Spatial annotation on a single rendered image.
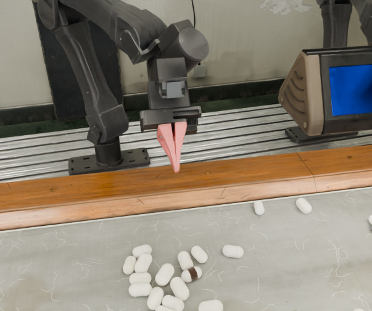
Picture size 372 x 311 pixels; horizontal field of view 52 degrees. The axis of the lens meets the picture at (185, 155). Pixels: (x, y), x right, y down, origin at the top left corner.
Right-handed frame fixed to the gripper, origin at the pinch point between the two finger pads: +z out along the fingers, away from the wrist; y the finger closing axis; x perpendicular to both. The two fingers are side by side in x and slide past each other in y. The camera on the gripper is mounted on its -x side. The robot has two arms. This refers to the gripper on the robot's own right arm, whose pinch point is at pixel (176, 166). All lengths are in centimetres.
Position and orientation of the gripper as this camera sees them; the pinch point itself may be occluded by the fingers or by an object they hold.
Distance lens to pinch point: 63.6
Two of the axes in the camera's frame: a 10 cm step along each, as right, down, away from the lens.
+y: 9.8, -1.0, 1.4
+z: 1.3, 9.6, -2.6
